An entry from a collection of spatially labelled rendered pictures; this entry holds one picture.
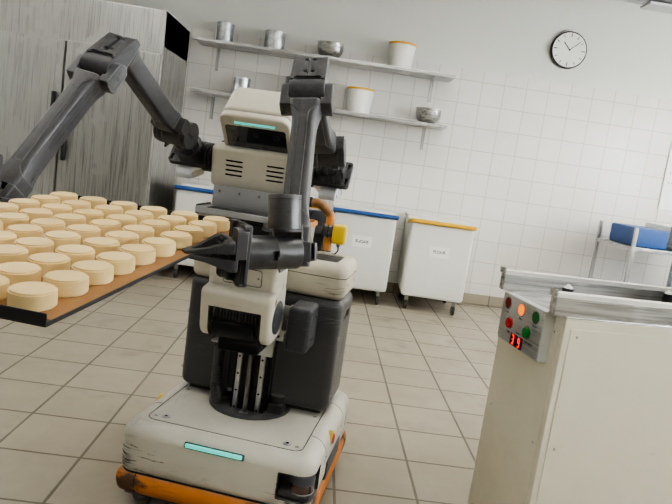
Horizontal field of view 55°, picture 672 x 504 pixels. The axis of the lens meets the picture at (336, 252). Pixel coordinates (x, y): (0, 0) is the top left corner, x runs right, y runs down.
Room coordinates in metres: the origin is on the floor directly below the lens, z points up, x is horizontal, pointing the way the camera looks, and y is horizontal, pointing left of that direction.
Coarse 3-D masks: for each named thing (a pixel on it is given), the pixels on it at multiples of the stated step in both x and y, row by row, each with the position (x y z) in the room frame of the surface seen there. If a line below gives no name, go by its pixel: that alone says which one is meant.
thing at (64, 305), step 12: (180, 252) 0.97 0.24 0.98; (156, 264) 0.89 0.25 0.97; (120, 276) 0.82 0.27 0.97; (132, 276) 0.82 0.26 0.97; (96, 288) 0.76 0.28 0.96; (108, 288) 0.76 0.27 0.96; (0, 300) 0.68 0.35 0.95; (60, 300) 0.70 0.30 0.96; (72, 300) 0.70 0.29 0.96; (84, 300) 0.71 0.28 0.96; (48, 312) 0.66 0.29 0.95; (60, 312) 0.66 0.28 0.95
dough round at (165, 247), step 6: (144, 240) 0.94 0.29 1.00; (150, 240) 0.95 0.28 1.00; (156, 240) 0.95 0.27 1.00; (162, 240) 0.95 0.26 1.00; (168, 240) 0.96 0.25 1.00; (156, 246) 0.93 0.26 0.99; (162, 246) 0.93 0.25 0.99; (168, 246) 0.94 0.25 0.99; (174, 246) 0.95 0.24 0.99; (156, 252) 0.93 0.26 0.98; (162, 252) 0.93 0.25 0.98; (168, 252) 0.94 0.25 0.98; (174, 252) 0.95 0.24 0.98
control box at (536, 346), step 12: (504, 300) 1.88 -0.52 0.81; (516, 300) 1.81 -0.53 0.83; (528, 300) 1.79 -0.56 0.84; (504, 312) 1.87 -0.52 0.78; (516, 312) 1.80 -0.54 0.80; (528, 312) 1.74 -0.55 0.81; (540, 312) 1.68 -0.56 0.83; (504, 324) 1.85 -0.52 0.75; (516, 324) 1.79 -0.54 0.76; (528, 324) 1.73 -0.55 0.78; (540, 324) 1.67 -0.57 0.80; (552, 324) 1.66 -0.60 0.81; (504, 336) 1.84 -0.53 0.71; (516, 336) 1.77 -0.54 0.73; (540, 336) 1.66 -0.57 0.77; (528, 348) 1.70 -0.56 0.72; (540, 348) 1.66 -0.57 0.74; (540, 360) 1.66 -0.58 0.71
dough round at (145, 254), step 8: (120, 248) 0.89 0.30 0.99; (128, 248) 0.88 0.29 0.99; (136, 248) 0.89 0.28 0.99; (144, 248) 0.89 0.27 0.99; (152, 248) 0.90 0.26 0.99; (136, 256) 0.87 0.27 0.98; (144, 256) 0.88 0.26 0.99; (152, 256) 0.89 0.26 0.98; (136, 264) 0.88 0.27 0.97; (144, 264) 0.88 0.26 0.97
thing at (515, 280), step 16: (512, 272) 1.90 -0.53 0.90; (528, 272) 1.92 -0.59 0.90; (512, 288) 1.91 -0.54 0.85; (528, 288) 1.92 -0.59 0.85; (544, 288) 1.93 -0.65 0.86; (560, 288) 1.94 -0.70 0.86; (576, 288) 1.95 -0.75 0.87; (592, 288) 1.97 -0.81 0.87; (608, 288) 1.98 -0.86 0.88; (624, 288) 1.99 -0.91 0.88; (640, 288) 2.00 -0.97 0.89; (656, 288) 2.02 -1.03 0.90
